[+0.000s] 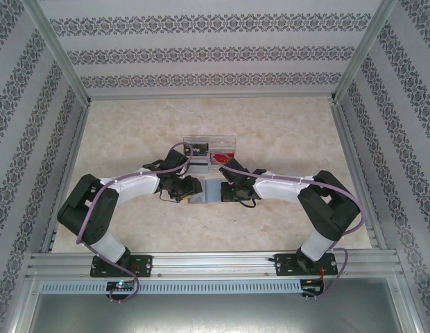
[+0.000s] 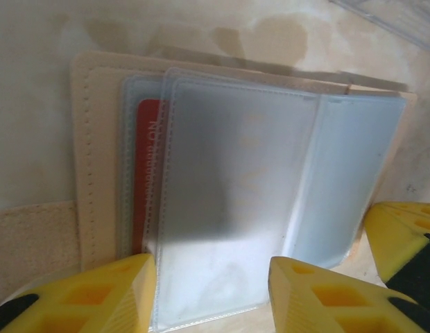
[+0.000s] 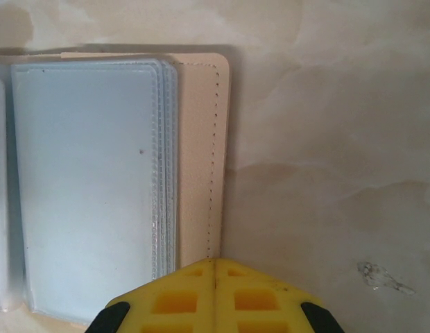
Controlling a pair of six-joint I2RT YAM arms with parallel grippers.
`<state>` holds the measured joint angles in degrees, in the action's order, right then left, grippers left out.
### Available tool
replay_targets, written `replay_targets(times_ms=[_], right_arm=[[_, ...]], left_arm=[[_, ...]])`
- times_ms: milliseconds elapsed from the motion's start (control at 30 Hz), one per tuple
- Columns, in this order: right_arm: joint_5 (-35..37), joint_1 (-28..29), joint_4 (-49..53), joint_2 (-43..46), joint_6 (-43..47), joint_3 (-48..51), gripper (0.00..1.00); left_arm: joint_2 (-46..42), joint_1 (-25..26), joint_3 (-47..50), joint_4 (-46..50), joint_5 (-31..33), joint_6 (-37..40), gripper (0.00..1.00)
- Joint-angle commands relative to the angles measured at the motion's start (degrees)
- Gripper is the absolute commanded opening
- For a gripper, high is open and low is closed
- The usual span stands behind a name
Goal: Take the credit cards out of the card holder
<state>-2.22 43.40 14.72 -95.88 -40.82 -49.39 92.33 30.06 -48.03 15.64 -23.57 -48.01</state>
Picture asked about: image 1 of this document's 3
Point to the clear acrylic card stand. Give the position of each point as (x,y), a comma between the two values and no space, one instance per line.
(222,142)

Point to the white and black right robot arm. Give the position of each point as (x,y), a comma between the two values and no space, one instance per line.
(277,189)

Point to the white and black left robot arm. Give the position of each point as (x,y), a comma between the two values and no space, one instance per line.
(138,187)

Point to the black VIP card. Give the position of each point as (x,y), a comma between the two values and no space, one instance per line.
(201,148)

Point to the light blue card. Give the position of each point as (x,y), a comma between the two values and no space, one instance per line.
(213,192)

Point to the clear tan-edged card holder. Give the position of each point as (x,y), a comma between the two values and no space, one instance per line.
(204,194)

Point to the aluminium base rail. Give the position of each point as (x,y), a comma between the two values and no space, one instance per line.
(215,265)

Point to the aluminium frame side rail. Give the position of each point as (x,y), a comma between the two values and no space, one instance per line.
(345,138)
(76,138)

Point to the grey sheet metal panel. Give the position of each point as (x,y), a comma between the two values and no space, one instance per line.
(215,315)

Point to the controller board with LED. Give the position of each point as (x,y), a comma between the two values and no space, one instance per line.
(312,288)
(121,286)

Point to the red card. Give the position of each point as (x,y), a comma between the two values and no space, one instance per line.
(222,156)

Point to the aluminium frame post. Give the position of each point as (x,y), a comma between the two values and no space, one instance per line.
(405,305)
(61,52)
(26,298)
(365,52)

